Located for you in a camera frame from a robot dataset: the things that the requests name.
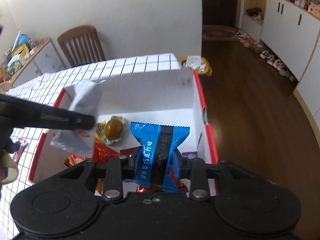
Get blue cookie packet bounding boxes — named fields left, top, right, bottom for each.
left=124, top=121, right=190, bottom=187

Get red snack bag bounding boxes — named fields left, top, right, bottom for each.
left=64, top=141, right=121, bottom=196

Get yellow snack packet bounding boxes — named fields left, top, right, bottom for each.
left=95, top=121, right=106, bottom=143

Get silver white snack bag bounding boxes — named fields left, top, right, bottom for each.
left=50, top=81, right=102, bottom=158

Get brown foil snack bag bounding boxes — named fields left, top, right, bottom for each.
left=120, top=147, right=189, bottom=193

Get white chocolate cake packet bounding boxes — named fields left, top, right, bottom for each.
left=12, top=138, right=29, bottom=165

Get purple candy packet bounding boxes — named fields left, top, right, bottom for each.
left=182, top=151, right=197, bottom=159

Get red cardboard box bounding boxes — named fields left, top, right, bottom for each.
left=29, top=69, right=218, bottom=183

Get checkered tablecloth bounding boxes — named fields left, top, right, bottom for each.
left=1, top=53, right=181, bottom=239

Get tissue box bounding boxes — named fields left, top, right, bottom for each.
left=6, top=54, right=26, bottom=76

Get wooden white sideboard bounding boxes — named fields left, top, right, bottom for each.
left=1, top=37, right=66, bottom=92

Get yellow blue lunch bag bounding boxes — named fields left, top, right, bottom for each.
left=11, top=34, right=31, bottom=57

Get yellow bag on floor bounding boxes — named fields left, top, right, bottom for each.
left=179, top=55, right=212, bottom=76

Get wooden chair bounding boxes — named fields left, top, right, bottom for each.
left=57, top=25, right=106, bottom=67

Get row of shoes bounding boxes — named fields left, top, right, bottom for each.
left=236, top=29, right=297, bottom=82

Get white wall cabinets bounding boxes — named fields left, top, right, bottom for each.
left=241, top=0, right=320, bottom=126

